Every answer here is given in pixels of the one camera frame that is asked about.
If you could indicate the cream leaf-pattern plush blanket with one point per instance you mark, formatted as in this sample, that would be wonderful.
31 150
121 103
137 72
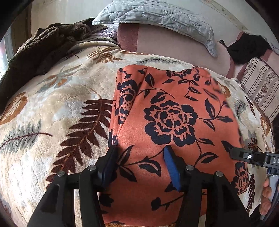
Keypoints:
60 121

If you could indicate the pink bed sheet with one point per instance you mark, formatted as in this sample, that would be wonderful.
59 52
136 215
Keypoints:
149 39

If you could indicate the striped floral pillow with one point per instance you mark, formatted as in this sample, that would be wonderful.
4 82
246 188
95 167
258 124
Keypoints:
260 83

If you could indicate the purple satin cloth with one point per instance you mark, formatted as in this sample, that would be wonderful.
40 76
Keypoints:
107 31

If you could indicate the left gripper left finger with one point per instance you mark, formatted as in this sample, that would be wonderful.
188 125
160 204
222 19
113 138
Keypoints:
56 207

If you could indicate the black garment on bed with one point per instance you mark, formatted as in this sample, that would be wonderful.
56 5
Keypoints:
247 47

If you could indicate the right hand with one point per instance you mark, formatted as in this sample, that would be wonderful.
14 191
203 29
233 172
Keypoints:
265 202

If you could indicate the orange black floral garment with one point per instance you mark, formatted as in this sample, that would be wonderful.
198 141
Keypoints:
153 108

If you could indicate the grey quilted pillow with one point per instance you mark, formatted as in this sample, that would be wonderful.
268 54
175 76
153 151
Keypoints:
160 14

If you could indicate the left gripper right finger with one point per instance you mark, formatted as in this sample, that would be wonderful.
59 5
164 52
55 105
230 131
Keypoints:
223 207

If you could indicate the dark brown fleece blanket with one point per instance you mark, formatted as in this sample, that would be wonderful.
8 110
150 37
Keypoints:
38 54

